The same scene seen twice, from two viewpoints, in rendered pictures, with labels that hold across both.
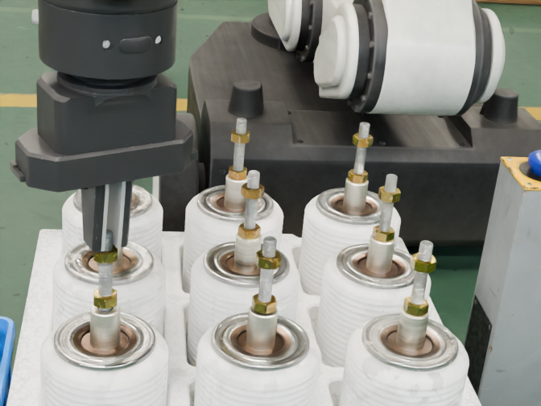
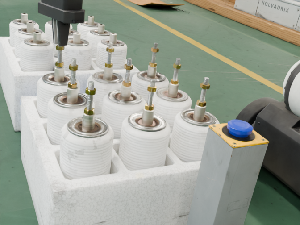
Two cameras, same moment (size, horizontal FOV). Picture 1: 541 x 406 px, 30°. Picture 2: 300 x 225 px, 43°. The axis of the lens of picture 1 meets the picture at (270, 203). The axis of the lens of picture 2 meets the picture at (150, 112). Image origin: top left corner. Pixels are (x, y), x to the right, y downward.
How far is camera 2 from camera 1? 0.93 m
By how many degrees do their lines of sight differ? 63
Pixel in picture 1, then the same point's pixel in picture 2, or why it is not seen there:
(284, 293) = (114, 107)
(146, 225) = (143, 84)
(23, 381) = not seen: hidden behind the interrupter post
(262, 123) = (287, 113)
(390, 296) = (126, 126)
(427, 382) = (63, 133)
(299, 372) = (57, 108)
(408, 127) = not seen: outside the picture
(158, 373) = (51, 90)
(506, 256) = (202, 163)
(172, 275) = not seen: hidden behind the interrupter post
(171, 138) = (62, 9)
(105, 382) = (39, 82)
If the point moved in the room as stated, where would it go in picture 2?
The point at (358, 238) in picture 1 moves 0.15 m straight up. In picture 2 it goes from (177, 122) to (189, 52)
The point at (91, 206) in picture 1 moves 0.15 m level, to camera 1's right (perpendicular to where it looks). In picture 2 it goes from (54, 27) to (58, 47)
